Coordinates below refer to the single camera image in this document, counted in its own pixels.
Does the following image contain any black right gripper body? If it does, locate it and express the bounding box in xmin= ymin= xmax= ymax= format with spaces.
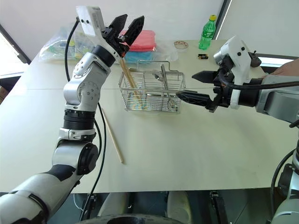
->
xmin=205 ymin=57 xmax=235 ymax=114

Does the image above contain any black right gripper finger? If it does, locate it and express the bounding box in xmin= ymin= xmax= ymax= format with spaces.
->
xmin=175 ymin=90 xmax=214 ymax=108
xmin=192 ymin=70 xmax=219 ymax=84

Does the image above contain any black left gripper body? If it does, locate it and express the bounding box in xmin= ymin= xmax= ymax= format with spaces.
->
xmin=101 ymin=26 xmax=130 ymax=56

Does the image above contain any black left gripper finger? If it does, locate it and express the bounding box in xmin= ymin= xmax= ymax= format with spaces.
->
xmin=108 ymin=14 xmax=128 ymax=36
xmin=123 ymin=15 xmax=145 ymax=46

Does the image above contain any metal spoon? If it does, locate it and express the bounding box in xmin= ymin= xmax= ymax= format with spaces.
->
xmin=160 ymin=64 xmax=178 ymax=110

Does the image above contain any person's bare hand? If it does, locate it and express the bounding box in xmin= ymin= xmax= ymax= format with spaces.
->
xmin=263 ymin=58 xmax=299 ymax=79

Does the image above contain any red cloth pack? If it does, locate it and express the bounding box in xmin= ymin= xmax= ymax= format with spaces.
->
xmin=120 ymin=29 xmax=157 ymax=52

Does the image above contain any blue cloth pack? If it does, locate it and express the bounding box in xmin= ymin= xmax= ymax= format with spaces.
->
xmin=123 ymin=50 xmax=156 ymax=63

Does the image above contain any wooden chopstick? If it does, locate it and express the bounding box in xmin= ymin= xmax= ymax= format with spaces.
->
xmin=120 ymin=59 xmax=142 ymax=100
xmin=101 ymin=107 xmax=125 ymax=164

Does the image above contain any clear plastic wrapper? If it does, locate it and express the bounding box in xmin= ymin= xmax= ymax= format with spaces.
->
xmin=149 ymin=39 xmax=179 ymax=63

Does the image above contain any small round dish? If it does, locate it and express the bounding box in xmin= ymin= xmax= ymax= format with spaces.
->
xmin=173 ymin=40 xmax=189 ymax=51

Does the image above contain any green plastic bottle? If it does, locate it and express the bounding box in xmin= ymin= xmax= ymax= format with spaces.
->
xmin=198 ymin=14 xmax=217 ymax=51

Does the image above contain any clear plastic bag with items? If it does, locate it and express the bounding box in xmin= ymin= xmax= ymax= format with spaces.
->
xmin=39 ymin=24 xmax=99 ymax=62

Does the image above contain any cream rounded shape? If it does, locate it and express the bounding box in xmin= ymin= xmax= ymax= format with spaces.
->
xmin=167 ymin=190 xmax=192 ymax=224

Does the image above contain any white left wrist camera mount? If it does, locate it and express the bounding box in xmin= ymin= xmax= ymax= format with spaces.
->
xmin=76 ymin=6 xmax=126 ymax=60

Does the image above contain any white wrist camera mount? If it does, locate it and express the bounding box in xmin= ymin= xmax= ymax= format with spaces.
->
xmin=214 ymin=35 xmax=254 ymax=110
xmin=76 ymin=6 xmax=126 ymax=60

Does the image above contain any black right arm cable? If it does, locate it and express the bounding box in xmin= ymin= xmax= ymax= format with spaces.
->
xmin=217 ymin=69 xmax=299 ymax=206

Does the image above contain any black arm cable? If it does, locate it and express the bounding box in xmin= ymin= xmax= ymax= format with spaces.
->
xmin=64 ymin=16 xmax=107 ymax=222
xmin=217 ymin=69 xmax=299 ymax=206

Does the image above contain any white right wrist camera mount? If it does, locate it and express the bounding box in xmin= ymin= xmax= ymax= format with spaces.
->
xmin=214 ymin=35 xmax=254 ymax=110

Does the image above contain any silver wire basket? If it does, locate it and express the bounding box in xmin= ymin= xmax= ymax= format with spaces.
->
xmin=118 ymin=60 xmax=187 ymax=114

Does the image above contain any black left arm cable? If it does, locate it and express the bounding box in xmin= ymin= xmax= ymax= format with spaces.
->
xmin=64 ymin=16 xmax=107 ymax=222

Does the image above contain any dark window frame bar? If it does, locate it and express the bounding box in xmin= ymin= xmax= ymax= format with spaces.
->
xmin=0 ymin=23 xmax=32 ymax=65

